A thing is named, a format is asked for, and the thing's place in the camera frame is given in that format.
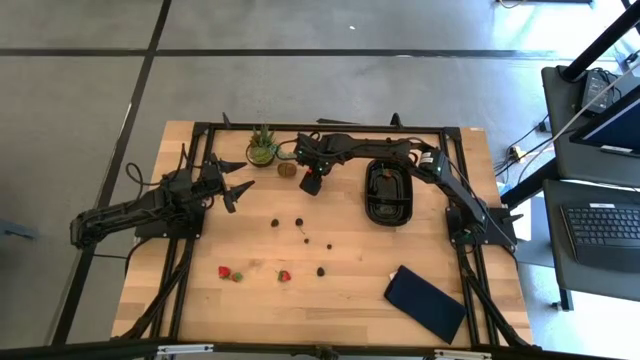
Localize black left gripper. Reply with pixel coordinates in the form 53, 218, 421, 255
197, 152, 256, 215

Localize black power adapter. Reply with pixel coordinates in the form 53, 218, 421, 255
579, 68, 624, 115

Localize black aluminium table frame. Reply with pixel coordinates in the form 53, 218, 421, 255
112, 112, 544, 351

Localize green succulent in black pot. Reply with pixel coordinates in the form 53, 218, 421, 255
244, 123, 299, 169

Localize black computer monitor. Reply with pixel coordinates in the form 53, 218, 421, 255
569, 84, 640, 159

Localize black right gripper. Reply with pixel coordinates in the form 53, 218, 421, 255
294, 132, 335, 197

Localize black overhead frame beam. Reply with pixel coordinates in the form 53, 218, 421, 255
0, 338, 640, 360

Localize black plastic tupperware container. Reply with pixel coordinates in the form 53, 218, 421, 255
364, 157, 414, 228

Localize silver beam bracket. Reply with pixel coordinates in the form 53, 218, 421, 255
155, 343, 215, 357
433, 348, 494, 360

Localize black laptop keyboard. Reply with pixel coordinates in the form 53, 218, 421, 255
559, 202, 640, 274

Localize grey floor object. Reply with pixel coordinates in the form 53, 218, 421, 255
0, 218, 39, 242

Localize black desk with keyboard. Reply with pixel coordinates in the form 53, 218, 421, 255
542, 178, 640, 312

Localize black desk with monitor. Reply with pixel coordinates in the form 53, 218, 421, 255
541, 64, 640, 189

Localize black diagonal post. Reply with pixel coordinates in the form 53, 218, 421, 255
559, 0, 640, 82

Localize white cable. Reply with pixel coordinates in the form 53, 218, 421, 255
547, 58, 640, 145

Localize dark blue cloth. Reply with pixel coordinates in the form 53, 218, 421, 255
383, 264, 468, 346

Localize black desk foot bar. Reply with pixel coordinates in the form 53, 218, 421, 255
499, 158, 560, 210

